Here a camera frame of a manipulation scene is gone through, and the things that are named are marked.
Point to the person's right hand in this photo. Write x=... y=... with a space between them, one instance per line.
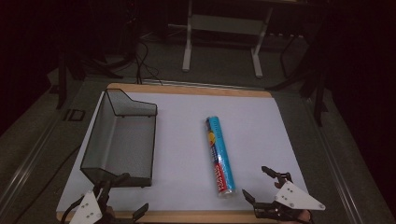
x=303 y=216

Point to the black metal stand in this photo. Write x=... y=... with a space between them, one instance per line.
x=74 y=62
x=314 y=77

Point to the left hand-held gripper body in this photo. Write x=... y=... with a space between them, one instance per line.
x=88 y=208

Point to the blue cylindrical snack tube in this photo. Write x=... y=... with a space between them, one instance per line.
x=220 y=152

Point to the white metal desk frame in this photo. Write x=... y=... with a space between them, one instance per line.
x=224 y=25

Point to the white table mat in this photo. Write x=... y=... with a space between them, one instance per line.
x=183 y=149

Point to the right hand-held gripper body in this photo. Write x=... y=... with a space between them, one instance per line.
x=294 y=197

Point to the person's left hand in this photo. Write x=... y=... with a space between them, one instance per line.
x=109 y=215

